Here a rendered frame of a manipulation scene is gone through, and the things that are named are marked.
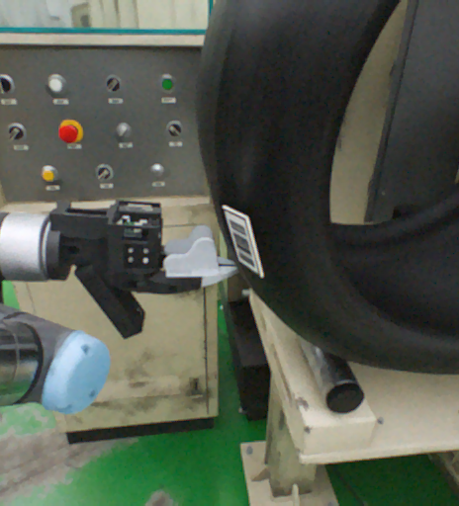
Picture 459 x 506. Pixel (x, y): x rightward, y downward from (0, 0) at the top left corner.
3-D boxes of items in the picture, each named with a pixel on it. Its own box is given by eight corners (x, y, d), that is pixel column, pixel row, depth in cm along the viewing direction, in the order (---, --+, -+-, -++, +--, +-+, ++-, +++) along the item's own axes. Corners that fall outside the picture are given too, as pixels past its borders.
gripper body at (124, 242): (165, 228, 39) (40, 220, 37) (161, 297, 43) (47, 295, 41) (166, 202, 46) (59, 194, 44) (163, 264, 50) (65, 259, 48)
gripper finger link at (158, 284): (203, 284, 42) (121, 281, 41) (202, 295, 43) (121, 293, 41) (200, 263, 46) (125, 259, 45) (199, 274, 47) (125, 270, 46)
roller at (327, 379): (260, 249, 73) (282, 240, 73) (267, 268, 76) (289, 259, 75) (322, 396, 43) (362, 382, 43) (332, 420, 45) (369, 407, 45)
